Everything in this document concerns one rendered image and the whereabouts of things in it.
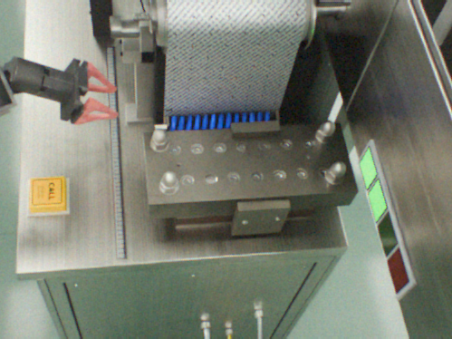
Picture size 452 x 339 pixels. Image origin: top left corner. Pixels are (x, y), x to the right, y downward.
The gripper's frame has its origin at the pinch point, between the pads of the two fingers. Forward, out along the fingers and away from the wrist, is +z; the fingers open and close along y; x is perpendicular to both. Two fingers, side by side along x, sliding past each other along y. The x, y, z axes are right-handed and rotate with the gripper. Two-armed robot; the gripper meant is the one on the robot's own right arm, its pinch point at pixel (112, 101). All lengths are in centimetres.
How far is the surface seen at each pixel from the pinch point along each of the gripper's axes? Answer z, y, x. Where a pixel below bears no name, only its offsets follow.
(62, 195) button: -1.9, 11.2, -18.7
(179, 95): 10.2, 0.3, 7.8
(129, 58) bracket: 1.2, -7.0, 5.5
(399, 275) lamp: 30, 43, 31
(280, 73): 23.6, 0.3, 21.9
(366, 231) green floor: 131, -15, -48
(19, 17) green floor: 22, -127, -114
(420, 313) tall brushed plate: 30, 49, 33
